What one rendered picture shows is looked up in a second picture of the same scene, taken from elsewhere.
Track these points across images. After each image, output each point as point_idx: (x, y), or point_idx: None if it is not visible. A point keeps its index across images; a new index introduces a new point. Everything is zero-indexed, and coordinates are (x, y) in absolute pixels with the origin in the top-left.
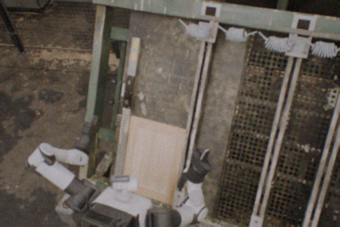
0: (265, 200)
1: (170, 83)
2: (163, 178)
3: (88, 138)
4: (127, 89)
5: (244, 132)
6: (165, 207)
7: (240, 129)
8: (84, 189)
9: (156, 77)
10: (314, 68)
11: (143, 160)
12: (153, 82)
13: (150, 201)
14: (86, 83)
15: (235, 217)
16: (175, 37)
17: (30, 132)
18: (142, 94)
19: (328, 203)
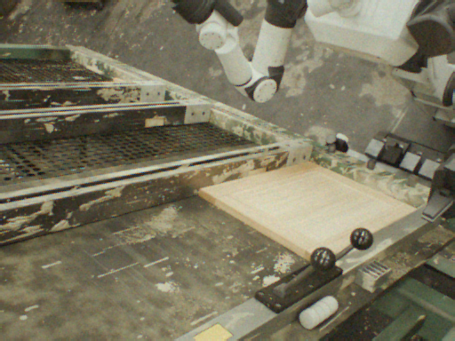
0: (154, 102)
1: (164, 254)
2: (309, 182)
3: (452, 152)
4: (301, 285)
5: (102, 153)
6: (280, 10)
7: (106, 157)
8: (443, 4)
9: (191, 282)
10: None
11: (341, 210)
12: (211, 281)
13: (306, 17)
14: None
15: (218, 130)
16: (34, 307)
17: None
18: (263, 281)
19: None
